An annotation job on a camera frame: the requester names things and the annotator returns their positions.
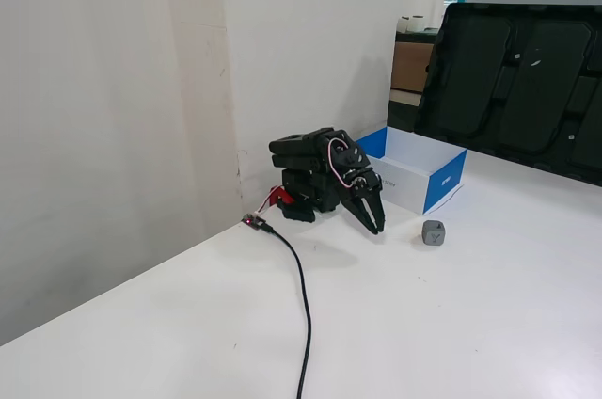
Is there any brown cardboard box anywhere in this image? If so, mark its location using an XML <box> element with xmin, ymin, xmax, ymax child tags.
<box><xmin>390</xmin><ymin>40</ymin><xmax>435</xmax><ymax>94</ymax></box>

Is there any small controller board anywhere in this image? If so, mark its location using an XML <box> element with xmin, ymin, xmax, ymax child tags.
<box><xmin>240</xmin><ymin>213</ymin><xmax>267</xmax><ymax>231</ymax></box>

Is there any black power cable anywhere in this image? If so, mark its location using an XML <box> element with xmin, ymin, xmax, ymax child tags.
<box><xmin>260</xmin><ymin>221</ymin><xmax>314</xmax><ymax>399</ymax></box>

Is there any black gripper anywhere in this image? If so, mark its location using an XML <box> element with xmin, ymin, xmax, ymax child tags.
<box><xmin>341</xmin><ymin>165</ymin><xmax>388</xmax><ymax>235</ymax></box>

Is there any white red servo wire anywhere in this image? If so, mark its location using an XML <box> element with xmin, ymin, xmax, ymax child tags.
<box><xmin>326</xmin><ymin>136</ymin><xmax>355</xmax><ymax>189</ymax></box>

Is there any white paper sheet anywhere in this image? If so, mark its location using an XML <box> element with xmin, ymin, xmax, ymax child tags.
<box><xmin>421</xmin><ymin>183</ymin><xmax>467</xmax><ymax>217</ymax></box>

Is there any blue and white cardboard box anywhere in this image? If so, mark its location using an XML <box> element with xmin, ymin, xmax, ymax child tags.
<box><xmin>356</xmin><ymin>125</ymin><xmax>468</xmax><ymax>216</ymax></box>

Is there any gray block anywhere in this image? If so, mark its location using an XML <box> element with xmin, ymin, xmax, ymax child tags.
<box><xmin>420</xmin><ymin>219</ymin><xmax>448</xmax><ymax>247</ymax></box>

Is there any black plastic tray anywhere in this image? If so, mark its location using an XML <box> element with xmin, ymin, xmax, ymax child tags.
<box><xmin>413</xmin><ymin>2</ymin><xmax>602</xmax><ymax>186</ymax></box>

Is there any red table clamp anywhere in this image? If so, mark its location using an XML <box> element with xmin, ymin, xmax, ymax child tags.
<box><xmin>267</xmin><ymin>185</ymin><xmax>296</xmax><ymax>208</ymax></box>

